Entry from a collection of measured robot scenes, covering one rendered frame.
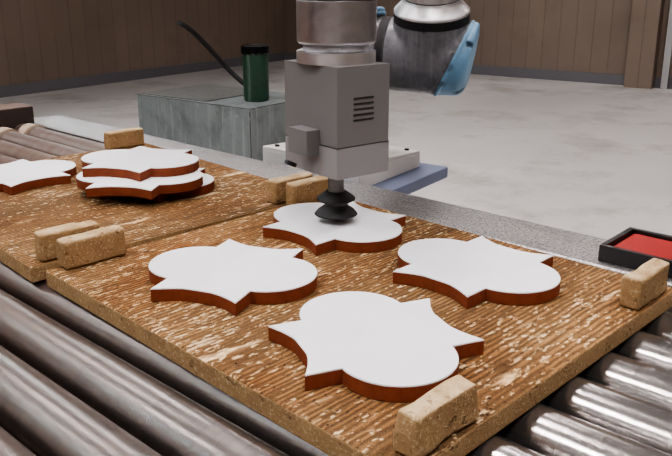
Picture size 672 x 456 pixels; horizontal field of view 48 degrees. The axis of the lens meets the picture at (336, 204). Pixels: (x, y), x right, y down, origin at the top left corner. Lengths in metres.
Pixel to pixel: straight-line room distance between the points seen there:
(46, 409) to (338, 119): 0.34
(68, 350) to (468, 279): 0.31
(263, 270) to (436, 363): 0.20
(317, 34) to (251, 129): 3.78
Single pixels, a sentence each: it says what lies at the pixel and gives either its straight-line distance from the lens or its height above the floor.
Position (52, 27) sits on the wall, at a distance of 9.06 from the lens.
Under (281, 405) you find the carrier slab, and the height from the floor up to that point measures 0.94.
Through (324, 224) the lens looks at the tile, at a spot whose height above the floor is 0.95.
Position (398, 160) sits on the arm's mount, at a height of 0.89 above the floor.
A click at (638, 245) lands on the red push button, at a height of 0.93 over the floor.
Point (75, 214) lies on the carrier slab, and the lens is 0.87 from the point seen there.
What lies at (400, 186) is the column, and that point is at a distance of 1.20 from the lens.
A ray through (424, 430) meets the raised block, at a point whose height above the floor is 0.95.
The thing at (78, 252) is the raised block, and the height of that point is 0.95.
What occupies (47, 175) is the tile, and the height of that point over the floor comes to 0.95.
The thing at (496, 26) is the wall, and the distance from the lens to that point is 10.04.
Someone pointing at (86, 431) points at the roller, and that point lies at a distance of 0.50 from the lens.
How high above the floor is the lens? 1.18
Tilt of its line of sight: 16 degrees down
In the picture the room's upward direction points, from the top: straight up
